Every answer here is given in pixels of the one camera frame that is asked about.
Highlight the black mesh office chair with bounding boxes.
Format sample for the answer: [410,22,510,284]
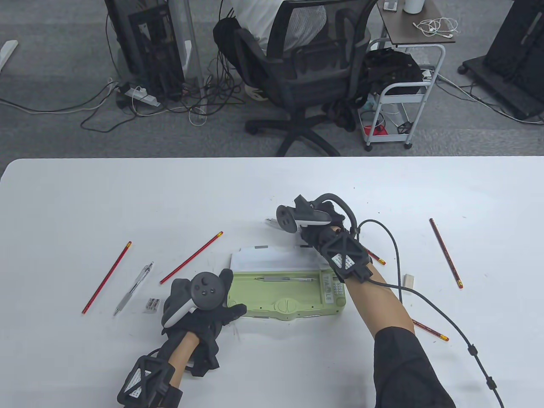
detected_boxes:
[233,0,381,157]

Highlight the white floor cable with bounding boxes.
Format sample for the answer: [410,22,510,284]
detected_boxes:
[0,79,119,114]

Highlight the grey metal desk leg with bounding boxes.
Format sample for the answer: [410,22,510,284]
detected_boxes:
[169,0,209,115]

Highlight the green panda pencil case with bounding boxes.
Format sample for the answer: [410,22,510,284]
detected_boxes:
[227,244,347,321]

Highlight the tangle of black floor cables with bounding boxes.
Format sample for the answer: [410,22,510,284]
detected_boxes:
[80,47,248,133]

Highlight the white power strip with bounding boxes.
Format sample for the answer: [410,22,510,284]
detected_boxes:
[124,86,161,107]

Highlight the clear grey-grip pen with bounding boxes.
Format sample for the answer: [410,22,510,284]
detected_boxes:
[113,261,154,317]

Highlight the grey floor cables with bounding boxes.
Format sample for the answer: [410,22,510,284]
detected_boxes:
[436,72,544,126]

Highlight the black white hand controller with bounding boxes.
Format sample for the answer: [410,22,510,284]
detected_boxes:
[276,193,357,234]
[161,272,228,329]

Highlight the person's left hand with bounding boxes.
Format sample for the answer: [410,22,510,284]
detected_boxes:
[161,269,248,377]

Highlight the person's right hand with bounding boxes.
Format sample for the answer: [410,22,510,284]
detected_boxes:
[297,202,347,258]

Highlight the black bag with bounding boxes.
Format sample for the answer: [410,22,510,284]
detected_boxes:
[361,48,425,96]

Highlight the brown wooden side table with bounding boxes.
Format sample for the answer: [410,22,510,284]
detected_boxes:
[377,0,456,47]

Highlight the small red container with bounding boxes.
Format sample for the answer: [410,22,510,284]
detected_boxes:
[361,111,389,136]

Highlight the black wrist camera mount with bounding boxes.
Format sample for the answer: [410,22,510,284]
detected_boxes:
[117,355,184,408]
[318,229,374,284]

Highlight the white rolling cart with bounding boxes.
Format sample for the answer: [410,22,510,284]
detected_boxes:
[363,38,447,151]

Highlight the person's right forearm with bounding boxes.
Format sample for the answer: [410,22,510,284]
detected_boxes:
[340,227,416,340]

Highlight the black wheeled stand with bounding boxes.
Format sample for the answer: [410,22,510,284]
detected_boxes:
[458,0,544,122]

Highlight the person's black right sleeve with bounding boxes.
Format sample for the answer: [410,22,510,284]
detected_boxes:
[373,326,456,408]

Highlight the white table foot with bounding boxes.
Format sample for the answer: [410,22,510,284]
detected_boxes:
[0,40,19,73]

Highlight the person's left forearm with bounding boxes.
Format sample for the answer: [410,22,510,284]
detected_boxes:
[168,334,200,383]

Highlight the white earphone cable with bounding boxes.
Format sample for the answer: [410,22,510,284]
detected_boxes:
[413,17,459,39]

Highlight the black computer tower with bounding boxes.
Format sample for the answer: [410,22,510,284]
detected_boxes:
[104,0,186,98]

